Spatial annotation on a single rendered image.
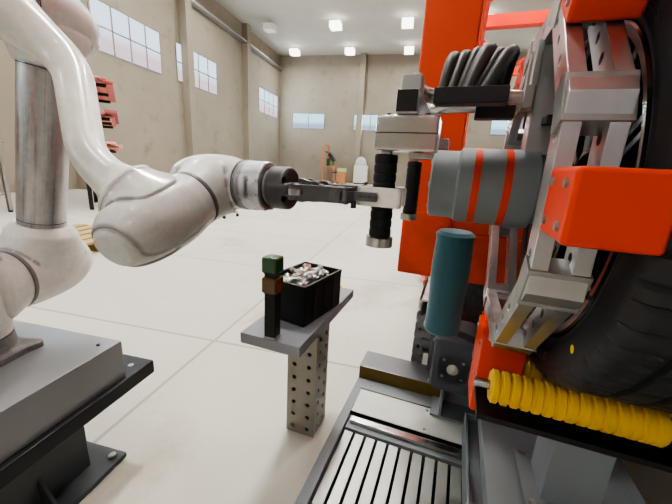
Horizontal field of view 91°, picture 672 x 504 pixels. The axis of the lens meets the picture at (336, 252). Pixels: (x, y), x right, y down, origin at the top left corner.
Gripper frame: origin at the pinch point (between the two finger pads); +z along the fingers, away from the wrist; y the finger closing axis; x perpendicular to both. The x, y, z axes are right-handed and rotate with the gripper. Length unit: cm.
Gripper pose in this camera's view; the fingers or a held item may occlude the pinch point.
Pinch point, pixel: (382, 196)
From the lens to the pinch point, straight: 54.2
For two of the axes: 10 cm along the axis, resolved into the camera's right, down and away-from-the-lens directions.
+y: -3.5, 2.2, -9.1
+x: 0.5, -9.7, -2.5
